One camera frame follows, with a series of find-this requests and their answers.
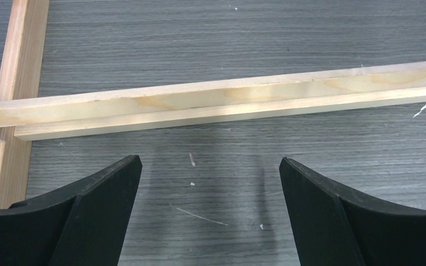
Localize wooden clothes rack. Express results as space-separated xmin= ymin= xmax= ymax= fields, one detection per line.
xmin=0 ymin=1 xmax=426 ymax=209

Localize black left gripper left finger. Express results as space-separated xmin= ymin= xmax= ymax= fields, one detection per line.
xmin=0 ymin=155 xmax=142 ymax=265

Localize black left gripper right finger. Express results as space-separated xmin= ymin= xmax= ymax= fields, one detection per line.
xmin=279 ymin=157 xmax=426 ymax=265

